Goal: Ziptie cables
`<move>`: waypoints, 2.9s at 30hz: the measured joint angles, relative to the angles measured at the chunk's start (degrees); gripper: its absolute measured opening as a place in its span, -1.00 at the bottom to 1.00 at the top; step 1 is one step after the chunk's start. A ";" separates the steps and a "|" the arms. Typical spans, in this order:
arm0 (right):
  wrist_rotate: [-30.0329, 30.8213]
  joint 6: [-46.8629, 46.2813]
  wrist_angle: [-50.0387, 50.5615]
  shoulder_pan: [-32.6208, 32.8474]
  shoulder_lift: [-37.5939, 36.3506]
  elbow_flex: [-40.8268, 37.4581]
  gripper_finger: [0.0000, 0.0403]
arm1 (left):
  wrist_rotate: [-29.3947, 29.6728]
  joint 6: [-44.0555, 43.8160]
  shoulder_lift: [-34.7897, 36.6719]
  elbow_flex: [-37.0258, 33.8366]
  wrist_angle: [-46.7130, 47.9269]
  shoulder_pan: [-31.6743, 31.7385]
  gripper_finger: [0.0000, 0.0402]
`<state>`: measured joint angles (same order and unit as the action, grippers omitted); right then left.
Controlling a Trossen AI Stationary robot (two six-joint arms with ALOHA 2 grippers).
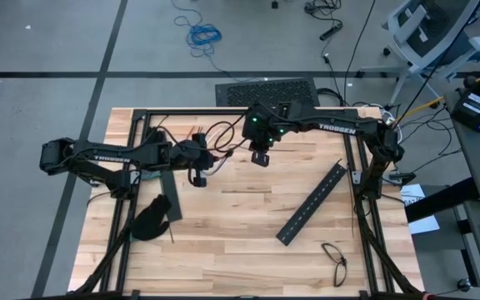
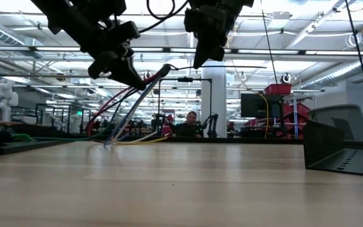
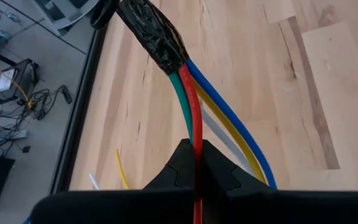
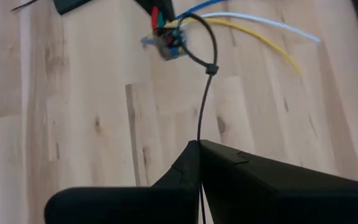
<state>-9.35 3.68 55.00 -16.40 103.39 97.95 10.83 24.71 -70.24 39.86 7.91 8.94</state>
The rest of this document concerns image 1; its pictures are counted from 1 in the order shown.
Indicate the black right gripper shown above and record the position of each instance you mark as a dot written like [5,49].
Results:
[265,125]

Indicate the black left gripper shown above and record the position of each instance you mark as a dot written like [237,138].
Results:
[188,154]

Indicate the black zip tie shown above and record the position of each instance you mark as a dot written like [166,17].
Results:
[171,236]
[161,121]

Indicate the black duct cover strip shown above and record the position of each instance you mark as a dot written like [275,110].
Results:
[171,196]

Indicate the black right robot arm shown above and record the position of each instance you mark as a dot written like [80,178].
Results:
[340,128]

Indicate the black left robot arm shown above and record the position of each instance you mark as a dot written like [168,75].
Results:
[111,158]

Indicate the black perforated floor mat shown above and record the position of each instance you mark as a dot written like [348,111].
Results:
[265,89]

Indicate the black eyeglasses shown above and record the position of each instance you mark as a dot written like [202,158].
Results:
[342,261]

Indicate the grey mesh office chair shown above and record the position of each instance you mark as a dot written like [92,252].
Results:
[427,29]

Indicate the white paper sheet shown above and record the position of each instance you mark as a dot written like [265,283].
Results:
[425,225]

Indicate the black stand beam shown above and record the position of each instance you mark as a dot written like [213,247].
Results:
[440,200]

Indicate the black box device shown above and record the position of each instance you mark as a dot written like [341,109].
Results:
[471,110]

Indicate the black caster wheel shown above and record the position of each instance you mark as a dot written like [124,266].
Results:
[464,285]

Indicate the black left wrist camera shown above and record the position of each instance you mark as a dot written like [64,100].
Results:
[199,182]

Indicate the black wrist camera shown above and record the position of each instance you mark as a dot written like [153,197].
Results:
[261,158]
[199,182]

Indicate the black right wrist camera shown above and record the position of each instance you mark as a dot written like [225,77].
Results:
[261,158]

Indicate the black aluminium table frame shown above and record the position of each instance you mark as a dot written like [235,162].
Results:
[181,111]

